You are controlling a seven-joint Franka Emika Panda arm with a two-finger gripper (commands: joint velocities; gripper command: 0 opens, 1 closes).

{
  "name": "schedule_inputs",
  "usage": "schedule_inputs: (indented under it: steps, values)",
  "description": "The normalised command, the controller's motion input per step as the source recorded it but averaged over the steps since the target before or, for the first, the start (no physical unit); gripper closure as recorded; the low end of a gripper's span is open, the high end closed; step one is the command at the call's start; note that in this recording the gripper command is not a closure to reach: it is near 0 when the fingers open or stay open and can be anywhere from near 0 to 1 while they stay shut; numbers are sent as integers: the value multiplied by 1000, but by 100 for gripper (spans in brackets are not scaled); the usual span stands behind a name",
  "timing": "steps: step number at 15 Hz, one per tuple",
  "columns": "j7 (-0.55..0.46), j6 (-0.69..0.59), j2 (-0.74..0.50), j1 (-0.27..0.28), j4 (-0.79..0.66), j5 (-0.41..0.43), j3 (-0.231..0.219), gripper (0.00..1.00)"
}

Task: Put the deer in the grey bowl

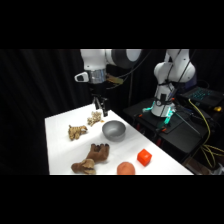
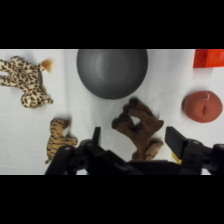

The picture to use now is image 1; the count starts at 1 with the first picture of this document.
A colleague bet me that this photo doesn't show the black curtain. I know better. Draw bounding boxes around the black curtain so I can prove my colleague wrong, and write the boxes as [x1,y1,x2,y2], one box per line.
[0,49,224,176]

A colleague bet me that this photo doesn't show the brown plush deer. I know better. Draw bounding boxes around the brown plush deer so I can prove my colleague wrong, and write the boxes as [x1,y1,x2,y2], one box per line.
[70,142,111,176]

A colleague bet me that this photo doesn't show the red cube block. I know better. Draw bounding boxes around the red cube block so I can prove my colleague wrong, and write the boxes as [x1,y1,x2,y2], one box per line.
[136,148,153,167]

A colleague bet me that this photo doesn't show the black robot stand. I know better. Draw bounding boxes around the black robot stand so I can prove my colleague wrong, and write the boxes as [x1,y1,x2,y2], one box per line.
[122,97,224,165]

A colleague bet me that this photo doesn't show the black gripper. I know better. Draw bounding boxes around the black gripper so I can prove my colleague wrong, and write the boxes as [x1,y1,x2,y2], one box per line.
[88,81,110,118]

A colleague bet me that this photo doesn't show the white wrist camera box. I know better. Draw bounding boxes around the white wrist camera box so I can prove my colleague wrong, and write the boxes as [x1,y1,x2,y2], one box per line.
[74,71,90,84]

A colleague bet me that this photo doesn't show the orange round ball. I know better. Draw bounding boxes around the orange round ball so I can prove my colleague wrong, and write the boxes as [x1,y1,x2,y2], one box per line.
[116,161,137,176]

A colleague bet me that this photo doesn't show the yellow cable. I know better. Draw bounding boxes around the yellow cable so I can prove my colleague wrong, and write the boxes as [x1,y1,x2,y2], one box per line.
[187,97,224,169]

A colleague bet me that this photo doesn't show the spotted plush giraffe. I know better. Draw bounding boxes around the spotted plush giraffe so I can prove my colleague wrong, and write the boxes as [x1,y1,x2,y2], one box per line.
[86,110,103,128]

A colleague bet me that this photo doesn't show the grey metal bowl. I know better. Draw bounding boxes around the grey metal bowl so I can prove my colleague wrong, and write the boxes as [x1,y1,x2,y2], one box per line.
[101,120,127,142]

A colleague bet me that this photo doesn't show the black laptop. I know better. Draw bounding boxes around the black laptop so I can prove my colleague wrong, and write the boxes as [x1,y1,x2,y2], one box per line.
[179,85,224,108]

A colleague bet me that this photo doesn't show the striped plush tiger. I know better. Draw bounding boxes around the striped plush tiger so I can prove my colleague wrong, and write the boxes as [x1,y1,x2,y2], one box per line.
[67,124,89,142]

